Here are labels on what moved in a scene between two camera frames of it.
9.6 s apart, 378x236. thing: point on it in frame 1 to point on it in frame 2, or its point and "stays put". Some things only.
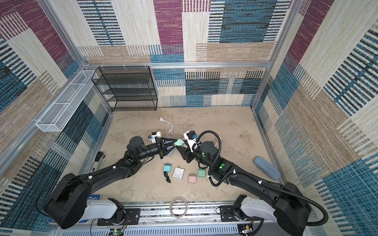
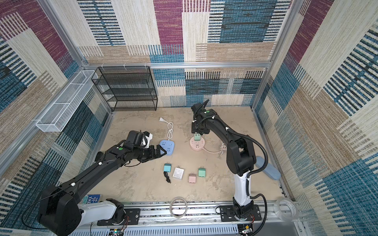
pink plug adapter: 192,178 stays put
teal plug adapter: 167,167 stays put
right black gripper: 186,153 to 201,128
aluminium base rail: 176,219 stays put
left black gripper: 161,144 to 153,155
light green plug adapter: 179,142 to 197,136
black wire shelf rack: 128,88 stays put
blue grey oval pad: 267,168 stays put
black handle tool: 99,155 stays put
